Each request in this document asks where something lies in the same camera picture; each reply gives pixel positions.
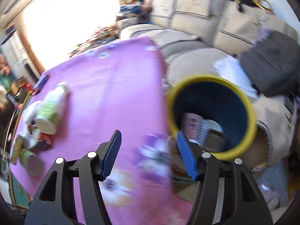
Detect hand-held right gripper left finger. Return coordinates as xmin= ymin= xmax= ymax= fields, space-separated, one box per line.
xmin=25 ymin=129 xmax=122 ymax=225

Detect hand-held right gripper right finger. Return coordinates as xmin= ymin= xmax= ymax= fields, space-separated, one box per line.
xmin=176 ymin=131 xmax=273 ymax=225

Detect dark brown packet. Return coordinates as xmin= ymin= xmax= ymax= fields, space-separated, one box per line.
xmin=204 ymin=129 xmax=228 ymax=152

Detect pink strawberry milk carton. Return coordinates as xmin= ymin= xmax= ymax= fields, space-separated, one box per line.
xmin=180 ymin=112 xmax=207 ymax=146

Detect yellow rimmed blue bin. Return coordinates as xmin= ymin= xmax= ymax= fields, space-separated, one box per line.
xmin=166 ymin=74 xmax=258 ymax=162

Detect red snack packet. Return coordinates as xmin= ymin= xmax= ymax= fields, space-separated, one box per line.
xmin=37 ymin=132 xmax=52 ymax=146

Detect purple floral tablecloth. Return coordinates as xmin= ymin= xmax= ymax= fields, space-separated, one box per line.
xmin=9 ymin=36 xmax=195 ymax=225

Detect green white plastic bottle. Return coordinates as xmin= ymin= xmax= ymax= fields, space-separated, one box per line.
xmin=34 ymin=82 xmax=69 ymax=135

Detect green can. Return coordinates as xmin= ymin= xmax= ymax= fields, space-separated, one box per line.
xmin=20 ymin=149 xmax=44 ymax=176

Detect crumpled white tissue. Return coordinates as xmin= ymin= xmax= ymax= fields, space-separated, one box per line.
xmin=22 ymin=100 xmax=41 ymax=146

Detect green carton box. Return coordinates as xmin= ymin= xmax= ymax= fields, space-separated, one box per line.
xmin=10 ymin=135 xmax=25 ymax=166

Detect white papers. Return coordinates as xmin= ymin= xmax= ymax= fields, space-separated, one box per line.
xmin=213 ymin=56 xmax=258 ymax=99

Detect green wooden board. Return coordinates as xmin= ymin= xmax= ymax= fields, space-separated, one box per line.
xmin=9 ymin=169 xmax=32 ymax=208

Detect blue tissue pack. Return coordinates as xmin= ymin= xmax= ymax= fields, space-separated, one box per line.
xmin=33 ymin=74 xmax=50 ymax=93

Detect grey backpack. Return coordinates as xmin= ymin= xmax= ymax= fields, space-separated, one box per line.
xmin=237 ymin=29 xmax=298 ymax=96

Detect beige sofa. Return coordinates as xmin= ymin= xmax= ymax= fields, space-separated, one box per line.
xmin=116 ymin=0 xmax=299 ymax=174

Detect white standing air conditioner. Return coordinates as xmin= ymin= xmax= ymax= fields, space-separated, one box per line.
xmin=2 ymin=31 xmax=31 ymax=73

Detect purple cloth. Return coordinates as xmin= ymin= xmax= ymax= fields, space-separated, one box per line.
xmin=253 ymin=27 xmax=272 ymax=46

